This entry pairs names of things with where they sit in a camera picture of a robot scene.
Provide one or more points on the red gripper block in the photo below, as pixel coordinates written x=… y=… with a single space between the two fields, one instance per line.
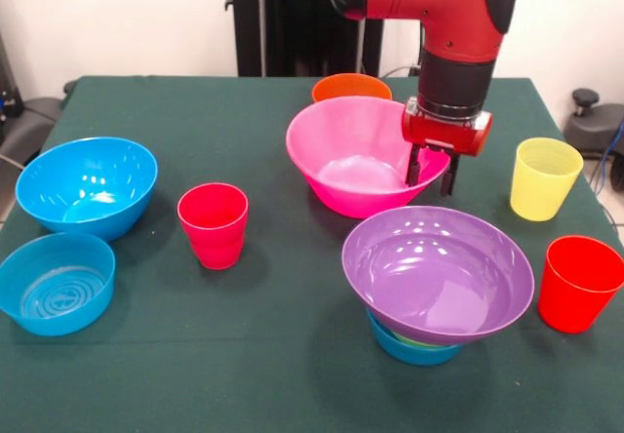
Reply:
x=448 y=135

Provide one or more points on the large pink bowl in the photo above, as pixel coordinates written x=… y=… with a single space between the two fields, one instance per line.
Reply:
x=351 y=135

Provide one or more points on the purple bowl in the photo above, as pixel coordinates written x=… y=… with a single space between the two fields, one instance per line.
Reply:
x=439 y=277

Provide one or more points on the green bowl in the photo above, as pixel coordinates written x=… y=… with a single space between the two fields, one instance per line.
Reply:
x=412 y=341

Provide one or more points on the small blue bowl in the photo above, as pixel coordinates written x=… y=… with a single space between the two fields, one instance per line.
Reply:
x=419 y=355
x=56 y=287

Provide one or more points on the crimson cup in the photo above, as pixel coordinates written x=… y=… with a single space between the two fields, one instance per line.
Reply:
x=213 y=238

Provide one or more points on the large blue bowl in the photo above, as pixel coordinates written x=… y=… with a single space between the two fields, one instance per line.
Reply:
x=88 y=189

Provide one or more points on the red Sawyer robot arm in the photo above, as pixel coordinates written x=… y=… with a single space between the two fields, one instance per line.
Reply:
x=439 y=13

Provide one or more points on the yellow cup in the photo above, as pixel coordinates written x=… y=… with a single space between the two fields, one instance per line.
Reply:
x=543 y=189

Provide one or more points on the orange bowl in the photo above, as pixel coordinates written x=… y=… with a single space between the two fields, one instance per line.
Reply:
x=351 y=87

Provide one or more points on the dark grey stand base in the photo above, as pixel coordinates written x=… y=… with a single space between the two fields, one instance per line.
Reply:
x=599 y=126
x=29 y=126

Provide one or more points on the red cup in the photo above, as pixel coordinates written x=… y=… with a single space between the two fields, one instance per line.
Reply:
x=575 y=296

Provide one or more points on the dark green tablecloth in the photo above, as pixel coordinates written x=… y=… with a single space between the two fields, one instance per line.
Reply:
x=244 y=379

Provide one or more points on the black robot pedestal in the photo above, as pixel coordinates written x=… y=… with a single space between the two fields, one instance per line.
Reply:
x=283 y=23

